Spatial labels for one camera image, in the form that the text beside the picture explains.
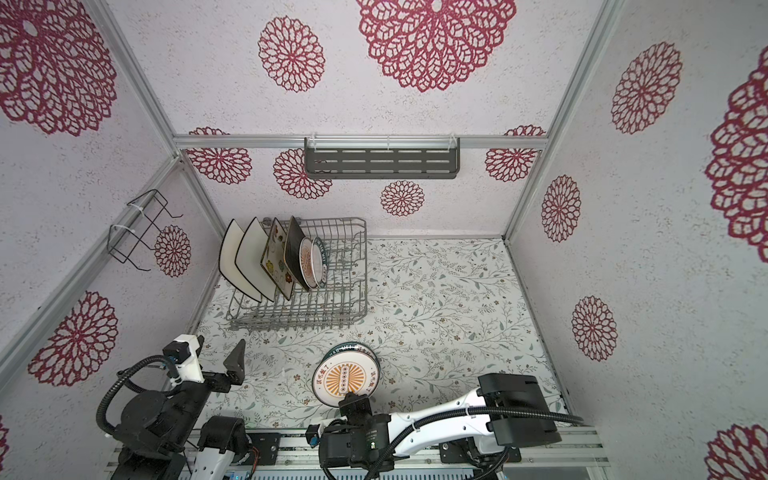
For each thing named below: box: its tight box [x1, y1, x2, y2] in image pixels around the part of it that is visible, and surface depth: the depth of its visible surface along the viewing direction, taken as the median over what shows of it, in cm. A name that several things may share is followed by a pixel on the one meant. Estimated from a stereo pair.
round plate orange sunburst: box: [312, 350, 380, 407], surface depth 79 cm
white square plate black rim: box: [218, 219, 262, 303], surface depth 91 cm
